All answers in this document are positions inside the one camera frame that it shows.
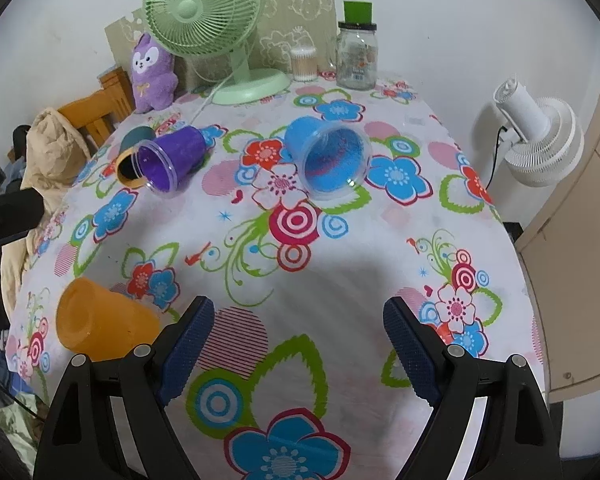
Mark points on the dark teal cup yellow rim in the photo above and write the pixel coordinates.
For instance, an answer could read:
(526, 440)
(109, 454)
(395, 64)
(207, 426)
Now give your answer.
(135, 136)

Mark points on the beige wooden door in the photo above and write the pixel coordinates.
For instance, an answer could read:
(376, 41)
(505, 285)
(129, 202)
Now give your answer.
(580, 260)

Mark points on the blue plastic cup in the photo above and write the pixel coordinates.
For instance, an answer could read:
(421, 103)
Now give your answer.
(300, 135)

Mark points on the green desk fan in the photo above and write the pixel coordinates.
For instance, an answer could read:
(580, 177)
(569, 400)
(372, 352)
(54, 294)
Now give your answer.
(200, 10)

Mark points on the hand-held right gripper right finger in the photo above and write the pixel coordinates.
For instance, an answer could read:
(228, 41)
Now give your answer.
(411, 350)

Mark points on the purple plush toy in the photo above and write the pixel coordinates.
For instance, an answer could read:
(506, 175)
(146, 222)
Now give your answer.
(152, 75)

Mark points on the wooden chair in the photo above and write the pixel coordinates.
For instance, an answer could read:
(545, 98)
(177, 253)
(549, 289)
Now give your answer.
(92, 110)

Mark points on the white clip fan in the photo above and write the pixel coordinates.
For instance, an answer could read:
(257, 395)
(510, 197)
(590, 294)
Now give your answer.
(540, 130)

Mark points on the cotton swab container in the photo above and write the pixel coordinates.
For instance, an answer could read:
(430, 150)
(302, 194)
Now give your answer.
(304, 65)

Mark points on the glass jar black lid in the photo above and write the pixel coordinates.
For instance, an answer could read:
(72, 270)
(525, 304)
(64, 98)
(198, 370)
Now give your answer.
(356, 60)

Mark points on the orange plastic cup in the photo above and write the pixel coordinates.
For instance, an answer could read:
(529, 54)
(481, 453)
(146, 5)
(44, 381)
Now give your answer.
(105, 320)

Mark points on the green box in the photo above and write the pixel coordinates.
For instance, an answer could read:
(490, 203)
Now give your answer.
(357, 11)

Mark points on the floral tablecloth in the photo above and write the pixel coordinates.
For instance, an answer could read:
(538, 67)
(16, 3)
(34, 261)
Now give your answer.
(300, 270)

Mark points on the beige blanket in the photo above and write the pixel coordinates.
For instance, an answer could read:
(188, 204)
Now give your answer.
(50, 150)

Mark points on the beige printed board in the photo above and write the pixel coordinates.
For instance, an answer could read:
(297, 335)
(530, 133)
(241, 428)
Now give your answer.
(300, 10)

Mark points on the purple plastic cup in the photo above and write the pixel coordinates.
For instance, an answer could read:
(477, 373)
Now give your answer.
(180, 147)

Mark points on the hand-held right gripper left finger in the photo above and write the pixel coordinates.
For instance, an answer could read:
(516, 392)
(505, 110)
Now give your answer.
(189, 347)

